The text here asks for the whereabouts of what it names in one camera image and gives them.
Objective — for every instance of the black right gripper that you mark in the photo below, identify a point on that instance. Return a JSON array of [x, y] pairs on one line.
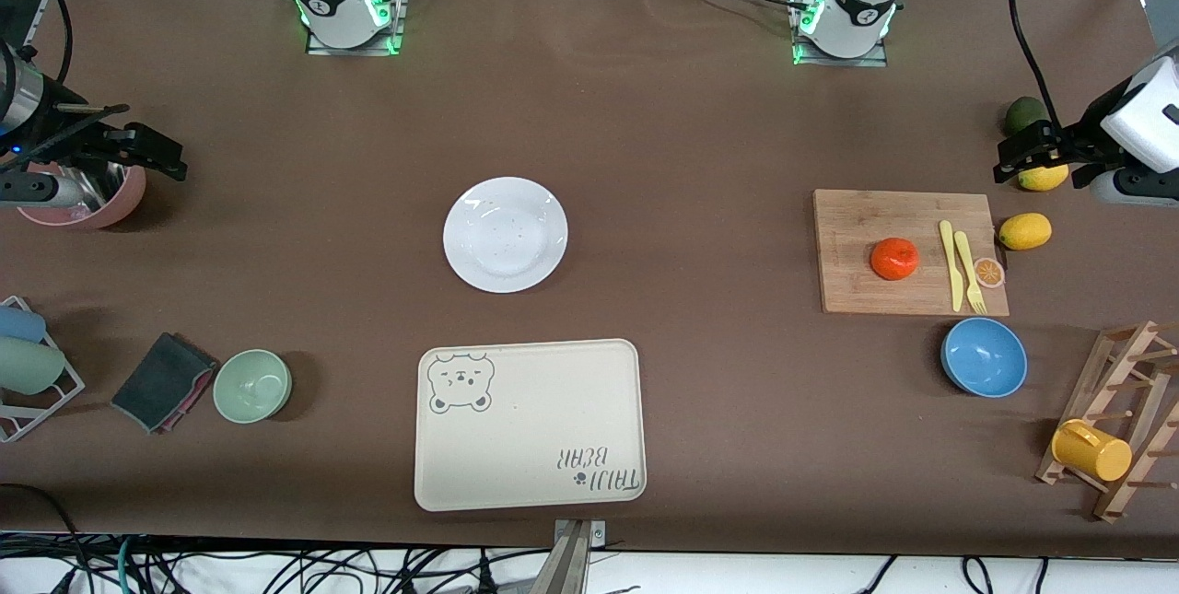
[[57, 139]]

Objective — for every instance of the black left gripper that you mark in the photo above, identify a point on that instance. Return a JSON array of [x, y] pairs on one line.
[[1081, 139]]

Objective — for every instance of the orange fruit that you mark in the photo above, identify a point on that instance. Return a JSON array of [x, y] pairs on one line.
[[894, 260]]

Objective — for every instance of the white round plate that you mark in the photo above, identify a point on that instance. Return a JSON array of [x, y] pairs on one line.
[[505, 235]]

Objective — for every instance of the yellow lemon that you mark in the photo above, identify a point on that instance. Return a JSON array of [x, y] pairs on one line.
[[1045, 180], [1025, 232]]

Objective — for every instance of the dark green avocado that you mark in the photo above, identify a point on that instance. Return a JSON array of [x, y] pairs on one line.
[[1021, 113]]

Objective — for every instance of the pink bowl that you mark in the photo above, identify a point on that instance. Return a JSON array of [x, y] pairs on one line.
[[124, 200]]

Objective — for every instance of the orange slice toy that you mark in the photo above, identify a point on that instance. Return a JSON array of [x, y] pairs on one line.
[[989, 273]]

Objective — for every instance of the yellow plastic fork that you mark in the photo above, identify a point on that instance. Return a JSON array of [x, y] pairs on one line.
[[967, 267]]

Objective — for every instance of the yellow plastic knife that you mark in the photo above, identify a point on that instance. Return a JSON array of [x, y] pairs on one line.
[[950, 262]]

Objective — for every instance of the bamboo cutting board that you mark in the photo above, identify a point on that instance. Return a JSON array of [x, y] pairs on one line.
[[857, 244]]

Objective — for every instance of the blue bowl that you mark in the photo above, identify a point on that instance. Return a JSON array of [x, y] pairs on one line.
[[984, 357]]

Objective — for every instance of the light blue cup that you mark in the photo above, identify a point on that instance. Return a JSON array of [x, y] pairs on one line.
[[20, 325]]

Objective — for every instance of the dark grey folded cloth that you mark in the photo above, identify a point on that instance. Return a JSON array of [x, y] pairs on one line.
[[157, 382]]

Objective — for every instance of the pink folded cloth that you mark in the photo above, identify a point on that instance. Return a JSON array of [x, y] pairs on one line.
[[195, 396]]

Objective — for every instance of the wooden cup rack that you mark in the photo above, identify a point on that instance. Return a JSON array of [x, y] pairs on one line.
[[1098, 391]]

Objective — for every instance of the pale green cup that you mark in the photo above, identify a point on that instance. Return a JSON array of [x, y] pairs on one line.
[[28, 366]]

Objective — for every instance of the light green bowl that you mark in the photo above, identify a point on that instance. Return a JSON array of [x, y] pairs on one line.
[[251, 387]]

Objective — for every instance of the yellow cup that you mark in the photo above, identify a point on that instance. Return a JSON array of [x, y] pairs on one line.
[[1091, 451]]

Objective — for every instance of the cream bear print tray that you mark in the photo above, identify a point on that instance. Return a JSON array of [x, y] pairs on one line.
[[543, 410]]

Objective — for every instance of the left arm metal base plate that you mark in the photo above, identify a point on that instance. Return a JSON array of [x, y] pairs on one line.
[[843, 61]]

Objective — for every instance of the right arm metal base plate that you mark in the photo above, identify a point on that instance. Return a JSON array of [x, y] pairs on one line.
[[355, 50]]

